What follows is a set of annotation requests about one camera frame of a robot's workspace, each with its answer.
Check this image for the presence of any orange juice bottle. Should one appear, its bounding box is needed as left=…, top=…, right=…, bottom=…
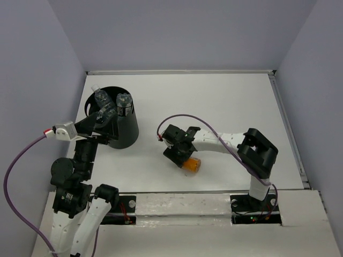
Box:
left=182, top=157, right=202, bottom=173

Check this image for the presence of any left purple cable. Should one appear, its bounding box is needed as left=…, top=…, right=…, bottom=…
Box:
left=3, top=128, right=97, bottom=257

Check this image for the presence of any purple cable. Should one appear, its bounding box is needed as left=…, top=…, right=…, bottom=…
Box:
left=156, top=114, right=279, bottom=215
left=3, top=128, right=97, bottom=257

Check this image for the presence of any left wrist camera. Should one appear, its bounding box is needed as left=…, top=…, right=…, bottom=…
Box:
left=53, top=121, right=83, bottom=142

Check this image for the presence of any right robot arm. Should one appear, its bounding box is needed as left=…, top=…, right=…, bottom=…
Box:
left=159, top=124, right=278, bottom=211

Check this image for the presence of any white foam strip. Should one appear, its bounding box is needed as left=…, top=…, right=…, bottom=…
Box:
left=135, top=193, right=232, bottom=227

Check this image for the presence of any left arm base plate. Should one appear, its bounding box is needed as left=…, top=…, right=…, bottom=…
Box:
left=101, top=194, right=137, bottom=225

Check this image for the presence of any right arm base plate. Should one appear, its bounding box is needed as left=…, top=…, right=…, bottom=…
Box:
left=230, top=194, right=282, bottom=225

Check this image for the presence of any clear unlabelled plastic bottle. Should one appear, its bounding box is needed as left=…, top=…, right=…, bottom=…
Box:
left=91, top=85, right=117, bottom=123

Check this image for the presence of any aluminium table rail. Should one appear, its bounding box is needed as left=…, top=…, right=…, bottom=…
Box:
left=86, top=70, right=276, bottom=75

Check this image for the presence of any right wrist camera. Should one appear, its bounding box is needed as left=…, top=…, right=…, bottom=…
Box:
left=157, top=134, right=173, bottom=148

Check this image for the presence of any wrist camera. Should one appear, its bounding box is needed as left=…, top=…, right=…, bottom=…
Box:
left=53, top=121, right=83, bottom=142
left=157, top=134, right=173, bottom=148

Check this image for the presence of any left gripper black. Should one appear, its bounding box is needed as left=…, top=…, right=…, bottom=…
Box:
left=74, top=111, right=120, bottom=177

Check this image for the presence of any clear bottle black cap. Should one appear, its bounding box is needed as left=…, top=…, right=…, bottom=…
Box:
left=116, top=93, right=133, bottom=117

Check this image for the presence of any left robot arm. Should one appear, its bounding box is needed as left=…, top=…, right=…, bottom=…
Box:
left=48, top=113, right=120, bottom=256

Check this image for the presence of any black cylindrical bin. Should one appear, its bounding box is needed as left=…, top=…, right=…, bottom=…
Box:
left=85, top=86, right=139, bottom=149

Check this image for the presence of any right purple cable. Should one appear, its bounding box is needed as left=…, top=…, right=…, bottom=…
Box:
left=156, top=114, right=279, bottom=215

